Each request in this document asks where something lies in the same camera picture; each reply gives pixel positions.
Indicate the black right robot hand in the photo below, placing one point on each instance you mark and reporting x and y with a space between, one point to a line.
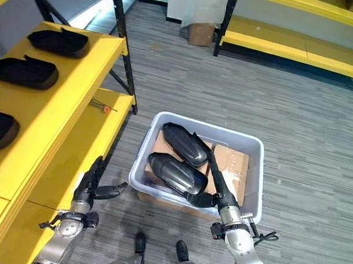
221 185

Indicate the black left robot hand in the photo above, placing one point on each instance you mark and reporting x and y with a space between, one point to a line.
89 184

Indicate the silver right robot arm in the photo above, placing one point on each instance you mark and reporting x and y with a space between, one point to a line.
239 241

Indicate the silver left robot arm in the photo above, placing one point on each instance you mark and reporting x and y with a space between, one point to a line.
64 235

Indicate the brown cardboard box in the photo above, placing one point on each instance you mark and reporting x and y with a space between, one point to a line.
233 166
200 34
160 166

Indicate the white plastic box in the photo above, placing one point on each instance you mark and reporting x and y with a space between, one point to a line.
255 158

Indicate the yellow shelf with black posts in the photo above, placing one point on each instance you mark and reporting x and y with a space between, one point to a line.
70 105
284 40

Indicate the black sole-shaped part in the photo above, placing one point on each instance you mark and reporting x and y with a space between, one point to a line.
184 144
1 130
59 42
175 173
25 73

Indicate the right robot leg and foot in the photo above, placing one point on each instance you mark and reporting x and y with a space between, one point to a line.
184 254

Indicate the robot leg and foot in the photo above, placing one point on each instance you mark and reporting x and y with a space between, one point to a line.
137 249
184 254

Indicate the left robot leg and foot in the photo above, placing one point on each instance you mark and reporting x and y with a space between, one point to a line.
137 249

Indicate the white pillar with black base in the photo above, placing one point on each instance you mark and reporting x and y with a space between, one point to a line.
195 8

